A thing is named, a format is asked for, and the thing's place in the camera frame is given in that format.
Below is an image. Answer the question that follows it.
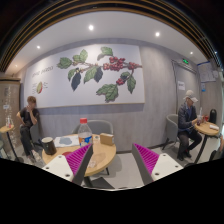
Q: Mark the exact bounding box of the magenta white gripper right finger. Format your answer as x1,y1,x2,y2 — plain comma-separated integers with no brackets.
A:
132,143,182,185

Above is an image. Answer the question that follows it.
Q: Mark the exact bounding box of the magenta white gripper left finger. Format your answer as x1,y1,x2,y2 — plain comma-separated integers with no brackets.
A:
43,144,93,185

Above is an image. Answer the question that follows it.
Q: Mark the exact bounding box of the clear water bottle red cap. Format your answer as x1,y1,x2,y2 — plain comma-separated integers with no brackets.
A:
78,118,93,146

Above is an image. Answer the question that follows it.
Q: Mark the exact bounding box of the clear plastic cup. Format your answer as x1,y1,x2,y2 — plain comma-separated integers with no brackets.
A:
88,159,97,168

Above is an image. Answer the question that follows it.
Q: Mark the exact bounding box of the white paper with grey cloth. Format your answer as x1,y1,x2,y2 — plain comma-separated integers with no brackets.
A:
54,135,79,147

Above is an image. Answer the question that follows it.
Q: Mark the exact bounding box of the round wooden table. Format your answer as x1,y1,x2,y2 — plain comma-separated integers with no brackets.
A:
195,122,220,163
42,134,116,176

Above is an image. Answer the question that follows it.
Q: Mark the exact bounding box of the black mug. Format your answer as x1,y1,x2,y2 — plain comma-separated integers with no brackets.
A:
41,137,56,155

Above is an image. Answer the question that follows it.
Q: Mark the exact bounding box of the small cardboard box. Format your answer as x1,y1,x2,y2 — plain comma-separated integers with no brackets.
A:
100,133,114,146

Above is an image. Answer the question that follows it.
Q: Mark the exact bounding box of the seated person white cap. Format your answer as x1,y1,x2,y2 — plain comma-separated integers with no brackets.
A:
177,90,202,161

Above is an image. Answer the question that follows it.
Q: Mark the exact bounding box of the grey armchair behind table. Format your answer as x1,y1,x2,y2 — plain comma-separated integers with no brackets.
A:
73,118,113,134

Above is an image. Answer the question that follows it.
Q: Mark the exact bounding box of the grey chair right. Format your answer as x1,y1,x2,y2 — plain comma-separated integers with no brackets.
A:
163,114,178,149

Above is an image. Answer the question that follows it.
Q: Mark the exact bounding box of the seated person in black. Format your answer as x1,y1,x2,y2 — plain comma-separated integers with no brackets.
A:
16,96,40,165

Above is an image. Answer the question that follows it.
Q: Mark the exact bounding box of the round wooden table right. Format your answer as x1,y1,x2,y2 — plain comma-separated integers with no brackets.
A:
195,122,220,163

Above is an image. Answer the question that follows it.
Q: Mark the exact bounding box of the small wooden side table left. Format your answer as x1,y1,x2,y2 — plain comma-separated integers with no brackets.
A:
0,125,19,161

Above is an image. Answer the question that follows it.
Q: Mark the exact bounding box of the black chair far right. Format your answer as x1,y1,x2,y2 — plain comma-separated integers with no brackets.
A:
209,109,217,124

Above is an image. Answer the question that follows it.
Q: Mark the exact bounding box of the grey door with sign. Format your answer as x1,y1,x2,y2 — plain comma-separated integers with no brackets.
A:
172,61,200,113

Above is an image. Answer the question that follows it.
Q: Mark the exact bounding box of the coffee plant wall poster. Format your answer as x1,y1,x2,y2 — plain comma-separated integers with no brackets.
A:
24,44,145,108

